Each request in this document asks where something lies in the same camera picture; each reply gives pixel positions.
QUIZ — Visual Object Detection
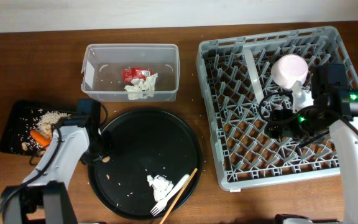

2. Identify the red snack wrapper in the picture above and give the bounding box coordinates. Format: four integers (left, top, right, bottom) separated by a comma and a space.
121, 68, 152, 82

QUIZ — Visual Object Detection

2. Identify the clear plastic bin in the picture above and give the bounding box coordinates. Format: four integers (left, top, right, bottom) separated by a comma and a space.
81, 44, 180, 102

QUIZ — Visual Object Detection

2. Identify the white tissue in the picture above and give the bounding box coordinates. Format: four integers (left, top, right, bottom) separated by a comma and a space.
147, 175, 174, 202

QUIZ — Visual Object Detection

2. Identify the orange carrot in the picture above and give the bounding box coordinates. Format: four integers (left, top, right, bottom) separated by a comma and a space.
30, 130, 51, 147

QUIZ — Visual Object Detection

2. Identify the black rectangular tray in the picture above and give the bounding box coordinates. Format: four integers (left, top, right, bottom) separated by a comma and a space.
0, 99, 102, 156

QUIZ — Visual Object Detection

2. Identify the round black tray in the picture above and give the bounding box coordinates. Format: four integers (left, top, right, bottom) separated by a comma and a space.
88, 108, 203, 220

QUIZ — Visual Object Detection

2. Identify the pink bowl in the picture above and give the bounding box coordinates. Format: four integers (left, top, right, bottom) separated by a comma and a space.
271, 54, 308, 89

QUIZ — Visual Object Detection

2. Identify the grey plate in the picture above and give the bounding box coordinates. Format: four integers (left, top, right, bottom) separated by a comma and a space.
242, 49, 264, 103

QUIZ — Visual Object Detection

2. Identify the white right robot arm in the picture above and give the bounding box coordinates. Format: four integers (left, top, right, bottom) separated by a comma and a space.
258, 88, 358, 223

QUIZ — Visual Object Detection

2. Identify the white paper napkin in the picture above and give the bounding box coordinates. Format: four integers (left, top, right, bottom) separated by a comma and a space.
124, 73, 158, 100

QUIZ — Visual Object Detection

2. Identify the brown dried mushroom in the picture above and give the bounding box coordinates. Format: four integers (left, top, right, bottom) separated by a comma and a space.
102, 156, 110, 162

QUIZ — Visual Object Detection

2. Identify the pile of peanut shells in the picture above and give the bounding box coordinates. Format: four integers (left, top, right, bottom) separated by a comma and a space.
21, 142, 46, 156

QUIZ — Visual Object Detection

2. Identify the wooden chopstick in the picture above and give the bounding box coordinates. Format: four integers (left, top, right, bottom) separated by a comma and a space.
159, 168, 198, 224

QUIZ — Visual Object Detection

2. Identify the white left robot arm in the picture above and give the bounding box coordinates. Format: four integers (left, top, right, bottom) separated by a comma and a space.
0, 113, 104, 223

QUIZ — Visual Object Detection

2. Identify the white plastic fork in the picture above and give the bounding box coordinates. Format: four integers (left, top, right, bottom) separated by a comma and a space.
150, 174, 190, 216

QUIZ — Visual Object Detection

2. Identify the grey dishwasher rack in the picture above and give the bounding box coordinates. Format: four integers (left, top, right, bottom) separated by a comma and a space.
196, 26, 358, 191

